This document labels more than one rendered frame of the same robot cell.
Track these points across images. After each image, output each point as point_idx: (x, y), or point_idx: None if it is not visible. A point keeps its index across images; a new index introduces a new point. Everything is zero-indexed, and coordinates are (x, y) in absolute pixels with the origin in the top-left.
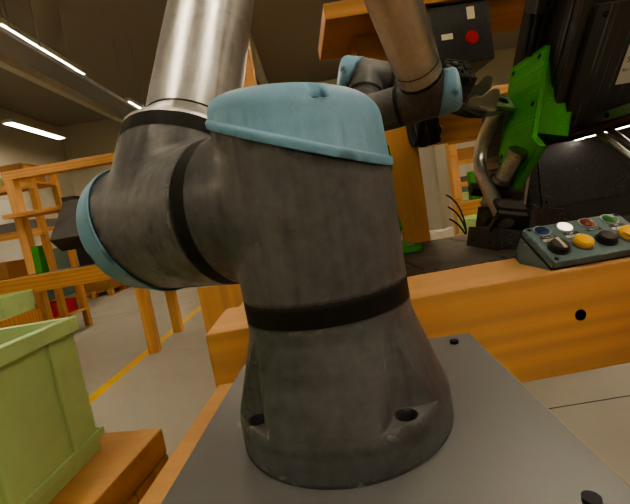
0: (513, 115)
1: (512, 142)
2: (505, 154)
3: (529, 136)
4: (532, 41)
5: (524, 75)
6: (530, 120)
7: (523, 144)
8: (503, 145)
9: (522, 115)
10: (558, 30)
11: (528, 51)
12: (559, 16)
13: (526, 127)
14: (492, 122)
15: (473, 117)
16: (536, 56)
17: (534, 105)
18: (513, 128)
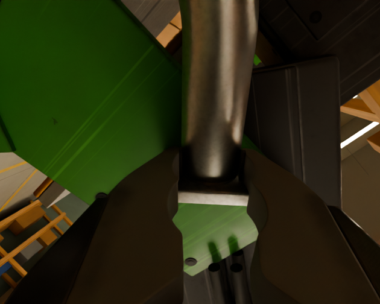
0: (155, 137)
1: (61, 78)
2: (46, 14)
3: (5, 149)
4: (213, 296)
5: (212, 222)
6: (61, 171)
7: (7, 112)
8: (99, 28)
9: (110, 161)
10: (191, 285)
11: (212, 281)
12: (202, 303)
13: (54, 151)
14: (183, 102)
15: (49, 253)
16: (201, 259)
17: (90, 199)
18: (110, 112)
